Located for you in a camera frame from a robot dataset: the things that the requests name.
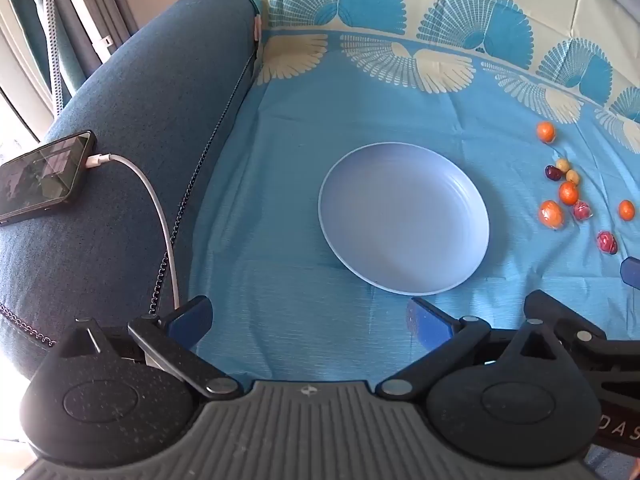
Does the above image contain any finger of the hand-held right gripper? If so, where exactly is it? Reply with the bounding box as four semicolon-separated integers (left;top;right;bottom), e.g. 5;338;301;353
619;257;640;287
524;290;640;401

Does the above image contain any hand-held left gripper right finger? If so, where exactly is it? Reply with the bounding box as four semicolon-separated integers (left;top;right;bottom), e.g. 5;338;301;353
375;297;566;402

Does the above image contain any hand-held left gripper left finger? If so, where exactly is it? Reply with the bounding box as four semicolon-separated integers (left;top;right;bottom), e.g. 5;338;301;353
75;295;246;402

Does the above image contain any light blue plate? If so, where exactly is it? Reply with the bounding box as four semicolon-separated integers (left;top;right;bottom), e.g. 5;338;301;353
318;142;491;296

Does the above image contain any blue printed blanket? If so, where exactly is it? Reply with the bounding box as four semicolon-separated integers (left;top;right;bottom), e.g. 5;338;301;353
187;0;640;388

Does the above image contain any black smartphone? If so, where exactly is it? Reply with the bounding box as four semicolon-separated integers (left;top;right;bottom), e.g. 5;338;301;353
0;130;98;228

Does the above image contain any blue sofa armrest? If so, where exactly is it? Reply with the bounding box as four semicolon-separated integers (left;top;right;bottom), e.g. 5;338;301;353
0;0;262;386

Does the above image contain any white steamer stand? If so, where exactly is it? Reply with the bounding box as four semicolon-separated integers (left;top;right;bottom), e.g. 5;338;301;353
65;0;132;63

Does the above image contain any teal curtain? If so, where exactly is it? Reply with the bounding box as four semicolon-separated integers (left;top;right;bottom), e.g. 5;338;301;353
0;0;141;111

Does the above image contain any white charging cable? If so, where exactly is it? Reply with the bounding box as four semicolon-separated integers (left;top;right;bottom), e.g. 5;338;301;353
85;152;182;312

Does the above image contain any white window frame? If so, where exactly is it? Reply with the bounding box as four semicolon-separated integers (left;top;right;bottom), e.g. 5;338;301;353
0;20;56;146

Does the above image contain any braided steamer hose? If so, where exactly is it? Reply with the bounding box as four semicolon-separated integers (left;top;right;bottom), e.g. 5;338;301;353
39;0;71;111

